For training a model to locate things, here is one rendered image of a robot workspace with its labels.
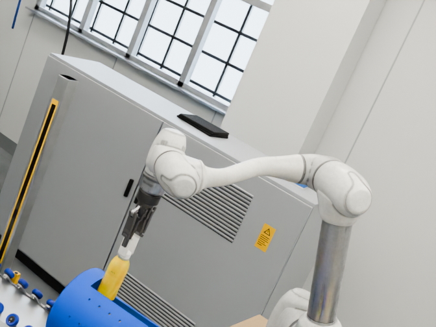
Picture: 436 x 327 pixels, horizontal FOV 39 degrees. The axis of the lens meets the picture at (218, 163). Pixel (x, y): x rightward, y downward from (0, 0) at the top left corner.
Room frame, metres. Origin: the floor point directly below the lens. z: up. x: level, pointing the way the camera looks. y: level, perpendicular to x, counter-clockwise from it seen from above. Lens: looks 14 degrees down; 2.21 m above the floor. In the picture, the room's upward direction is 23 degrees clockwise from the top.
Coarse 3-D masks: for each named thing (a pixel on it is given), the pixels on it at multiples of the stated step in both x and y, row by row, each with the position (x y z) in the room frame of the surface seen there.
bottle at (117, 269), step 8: (112, 264) 1.86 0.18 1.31; (120, 264) 1.86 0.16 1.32; (128, 264) 1.88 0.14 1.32; (112, 272) 1.86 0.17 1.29; (120, 272) 1.86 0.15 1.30; (104, 280) 1.86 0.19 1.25; (112, 280) 1.86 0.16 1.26; (120, 280) 1.87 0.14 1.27; (104, 288) 1.86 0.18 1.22; (112, 288) 1.86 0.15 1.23; (112, 296) 1.87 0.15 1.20
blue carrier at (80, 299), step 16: (96, 272) 1.91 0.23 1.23; (80, 288) 1.83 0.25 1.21; (96, 288) 2.00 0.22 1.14; (64, 304) 1.79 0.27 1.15; (80, 304) 1.79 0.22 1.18; (96, 304) 1.79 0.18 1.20; (112, 304) 1.80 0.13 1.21; (48, 320) 1.79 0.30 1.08; (64, 320) 1.77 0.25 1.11; (80, 320) 1.76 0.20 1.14; (96, 320) 1.75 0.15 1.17; (112, 320) 1.75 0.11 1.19; (128, 320) 1.76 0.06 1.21; (144, 320) 1.97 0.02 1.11
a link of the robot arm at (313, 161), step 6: (306, 156) 2.07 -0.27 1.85; (312, 156) 2.08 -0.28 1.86; (318, 156) 2.08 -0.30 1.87; (324, 156) 2.09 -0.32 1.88; (330, 156) 2.13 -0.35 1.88; (306, 162) 2.05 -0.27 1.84; (312, 162) 2.06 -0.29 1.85; (318, 162) 2.04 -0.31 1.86; (324, 162) 2.03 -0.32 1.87; (342, 162) 2.12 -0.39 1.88; (306, 168) 2.04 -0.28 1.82; (312, 168) 2.04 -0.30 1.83; (318, 168) 2.02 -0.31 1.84; (306, 174) 2.04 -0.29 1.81; (312, 174) 2.03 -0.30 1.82; (306, 180) 2.05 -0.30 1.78; (312, 180) 2.02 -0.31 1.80; (312, 186) 2.03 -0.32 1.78
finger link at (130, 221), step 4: (136, 212) 1.82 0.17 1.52; (128, 216) 1.84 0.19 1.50; (136, 216) 1.83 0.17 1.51; (128, 220) 1.83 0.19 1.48; (132, 220) 1.83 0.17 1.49; (128, 224) 1.83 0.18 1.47; (132, 224) 1.83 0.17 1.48; (124, 228) 1.84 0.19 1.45; (128, 228) 1.83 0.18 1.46; (124, 232) 1.84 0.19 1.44; (128, 232) 1.83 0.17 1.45; (124, 236) 1.84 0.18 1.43; (128, 236) 1.84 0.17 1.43
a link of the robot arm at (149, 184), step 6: (144, 174) 1.86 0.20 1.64; (144, 180) 1.85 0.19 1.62; (150, 180) 1.84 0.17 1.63; (156, 180) 1.84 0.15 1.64; (144, 186) 1.85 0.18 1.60; (150, 186) 1.84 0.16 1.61; (156, 186) 1.84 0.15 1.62; (150, 192) 1.84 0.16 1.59; (156, 192) 1.85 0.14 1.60; (162, 192) 1.86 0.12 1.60
